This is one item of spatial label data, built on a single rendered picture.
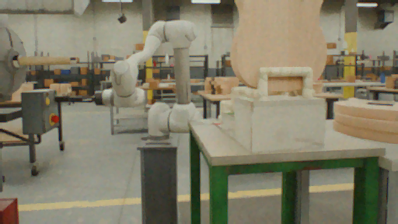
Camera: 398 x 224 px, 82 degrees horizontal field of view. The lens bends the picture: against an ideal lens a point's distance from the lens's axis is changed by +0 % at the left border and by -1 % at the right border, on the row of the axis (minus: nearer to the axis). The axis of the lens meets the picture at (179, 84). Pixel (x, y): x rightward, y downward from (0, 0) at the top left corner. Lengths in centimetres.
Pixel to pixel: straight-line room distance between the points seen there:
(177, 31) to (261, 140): 90
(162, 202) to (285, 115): 118
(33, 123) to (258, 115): 98
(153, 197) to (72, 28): 1158
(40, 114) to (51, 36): 1194
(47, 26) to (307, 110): 1287
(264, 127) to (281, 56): 25
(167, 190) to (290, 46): 124
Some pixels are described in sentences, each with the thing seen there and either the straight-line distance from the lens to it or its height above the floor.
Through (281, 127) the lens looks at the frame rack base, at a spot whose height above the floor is 101.
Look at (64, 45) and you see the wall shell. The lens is 1283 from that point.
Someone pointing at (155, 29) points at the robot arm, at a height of 148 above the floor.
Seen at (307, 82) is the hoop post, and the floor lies 116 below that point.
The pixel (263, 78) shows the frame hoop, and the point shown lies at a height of 117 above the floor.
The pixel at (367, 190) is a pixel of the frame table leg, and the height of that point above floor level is 77.
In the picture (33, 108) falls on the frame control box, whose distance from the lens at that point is 125.
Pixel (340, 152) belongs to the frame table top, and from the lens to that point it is 97.
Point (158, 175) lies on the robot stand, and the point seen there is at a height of 50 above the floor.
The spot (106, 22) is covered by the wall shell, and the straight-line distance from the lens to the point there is 1244.
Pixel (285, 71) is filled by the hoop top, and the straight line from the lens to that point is 84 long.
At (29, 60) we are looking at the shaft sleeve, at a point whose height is 125.
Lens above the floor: 120
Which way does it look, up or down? 3 degrees down
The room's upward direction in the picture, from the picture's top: 1 degrees counter-clockwise
